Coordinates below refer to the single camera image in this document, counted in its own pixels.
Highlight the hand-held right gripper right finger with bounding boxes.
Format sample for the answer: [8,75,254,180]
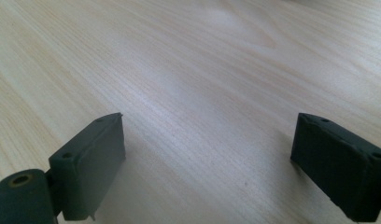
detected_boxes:
[289,112,381,223]

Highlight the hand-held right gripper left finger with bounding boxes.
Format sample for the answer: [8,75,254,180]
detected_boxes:
[48,112,127,222]

